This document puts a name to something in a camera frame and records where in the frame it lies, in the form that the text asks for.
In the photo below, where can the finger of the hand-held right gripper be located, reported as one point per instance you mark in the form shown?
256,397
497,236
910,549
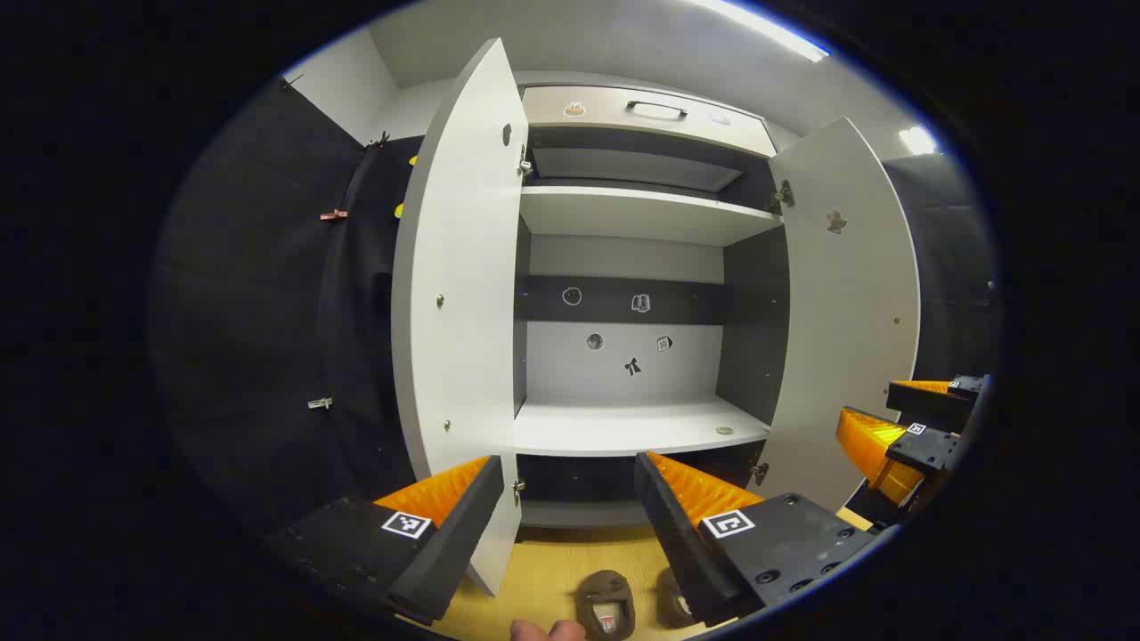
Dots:
877,445
931,402

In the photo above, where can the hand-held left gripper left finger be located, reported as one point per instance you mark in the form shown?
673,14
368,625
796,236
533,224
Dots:
454,534

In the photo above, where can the beige cabinet drawer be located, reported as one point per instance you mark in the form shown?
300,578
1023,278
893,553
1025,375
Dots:
614,111

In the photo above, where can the small ceiling light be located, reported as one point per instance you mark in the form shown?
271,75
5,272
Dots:
917,140

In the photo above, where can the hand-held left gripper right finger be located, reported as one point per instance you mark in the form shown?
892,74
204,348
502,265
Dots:
672,534

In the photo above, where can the white shoe cabinet door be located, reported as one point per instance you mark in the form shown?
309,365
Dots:
454,312
846,356

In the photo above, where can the brown shoe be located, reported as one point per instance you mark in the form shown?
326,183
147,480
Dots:
606,601
672,598

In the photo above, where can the white shoe cabinet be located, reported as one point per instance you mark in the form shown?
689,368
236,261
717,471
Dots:
623,427

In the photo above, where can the black backdrop cloth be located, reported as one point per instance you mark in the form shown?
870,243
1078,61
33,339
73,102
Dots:
249,312

